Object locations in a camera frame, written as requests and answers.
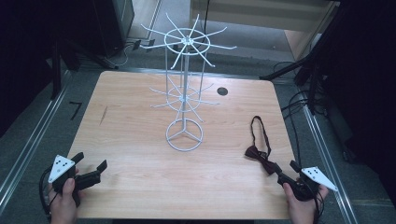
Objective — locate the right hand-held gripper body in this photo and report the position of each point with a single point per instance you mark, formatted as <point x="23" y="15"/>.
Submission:
<point x="306" y="183"/>

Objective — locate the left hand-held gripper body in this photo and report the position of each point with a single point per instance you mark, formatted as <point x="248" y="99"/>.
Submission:
<point x="62" y="172"/>

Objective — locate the dark red bow tie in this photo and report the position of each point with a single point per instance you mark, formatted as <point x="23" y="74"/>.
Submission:
<point x="263" y="155"/>

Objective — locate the person's right hand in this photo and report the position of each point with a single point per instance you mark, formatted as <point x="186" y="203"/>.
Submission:
<point x="303" y="208"/>

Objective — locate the person's left hand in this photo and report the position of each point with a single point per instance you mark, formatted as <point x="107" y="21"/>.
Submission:
<point x="64" y="202"/>

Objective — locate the black tripod stand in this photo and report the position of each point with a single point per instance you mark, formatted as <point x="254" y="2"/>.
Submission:
<point x="306" y="71"/>

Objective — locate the black stand leg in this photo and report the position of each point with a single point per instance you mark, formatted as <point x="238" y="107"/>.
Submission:
<point x="84" y="59"/>

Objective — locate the black power adapter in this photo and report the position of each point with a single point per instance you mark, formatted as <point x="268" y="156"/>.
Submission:
<point x="143" y="44"/>

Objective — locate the metal floor rail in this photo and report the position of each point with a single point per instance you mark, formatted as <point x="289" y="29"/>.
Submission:
<point x="330" y="165"/>
<point x="28" y="149"/>

